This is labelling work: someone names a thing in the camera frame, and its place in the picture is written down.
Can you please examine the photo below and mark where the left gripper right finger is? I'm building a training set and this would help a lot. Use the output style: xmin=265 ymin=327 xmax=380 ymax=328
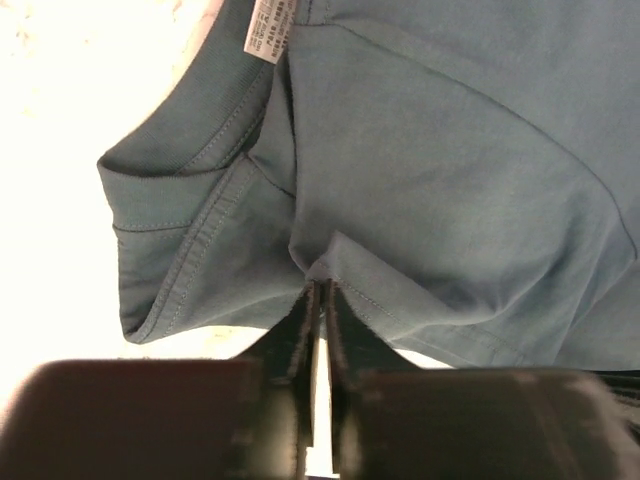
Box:
xmin=325 ymin=282 xmax=639 ymax=479

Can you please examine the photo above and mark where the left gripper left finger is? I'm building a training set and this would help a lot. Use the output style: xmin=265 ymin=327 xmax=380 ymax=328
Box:
xmin=1 ymin=283 xmax=320 ymax=479

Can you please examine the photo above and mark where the blue grey t shirt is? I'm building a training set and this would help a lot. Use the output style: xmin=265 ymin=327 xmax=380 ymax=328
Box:
xmin=98 ymin=1 xmax=639 ymax=370

